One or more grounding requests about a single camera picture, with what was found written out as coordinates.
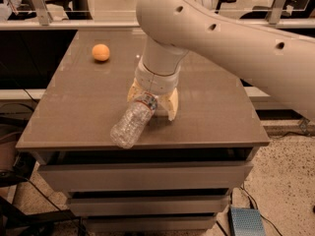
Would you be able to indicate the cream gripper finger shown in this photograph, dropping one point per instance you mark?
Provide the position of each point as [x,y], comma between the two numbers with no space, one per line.
[135,91]
[167,105]

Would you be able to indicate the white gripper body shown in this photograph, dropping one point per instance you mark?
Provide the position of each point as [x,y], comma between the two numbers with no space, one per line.
[157,81]

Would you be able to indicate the clear plastic water bottle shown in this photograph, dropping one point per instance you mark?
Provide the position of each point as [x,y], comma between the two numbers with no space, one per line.
[127,131]

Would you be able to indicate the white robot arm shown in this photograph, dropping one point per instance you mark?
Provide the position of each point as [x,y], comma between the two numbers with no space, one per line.
[279,63]

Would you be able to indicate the orange fruit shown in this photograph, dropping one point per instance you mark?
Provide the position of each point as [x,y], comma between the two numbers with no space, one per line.
[101,52]

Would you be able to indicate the grey drawer cabinet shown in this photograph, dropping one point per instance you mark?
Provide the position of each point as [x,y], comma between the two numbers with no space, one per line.
[71,125]

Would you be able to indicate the top grey drawer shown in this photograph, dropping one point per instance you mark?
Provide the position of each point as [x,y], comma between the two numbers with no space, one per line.
[145,176]

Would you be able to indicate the grey drawer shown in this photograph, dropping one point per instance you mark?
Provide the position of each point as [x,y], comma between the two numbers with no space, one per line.
[148,205]
[145,176]
[150,224]

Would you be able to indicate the middle grey drawer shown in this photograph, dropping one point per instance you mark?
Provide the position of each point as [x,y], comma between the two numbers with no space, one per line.
[148,205]

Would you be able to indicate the bottom grey drawer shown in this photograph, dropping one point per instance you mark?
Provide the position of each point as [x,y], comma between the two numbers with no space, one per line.
[150,224]

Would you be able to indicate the blue perforated box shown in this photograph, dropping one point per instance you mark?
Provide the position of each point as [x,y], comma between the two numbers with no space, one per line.
[245,222]

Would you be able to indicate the glass partition rail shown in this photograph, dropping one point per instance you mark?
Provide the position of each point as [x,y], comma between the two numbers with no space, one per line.
[76,25]

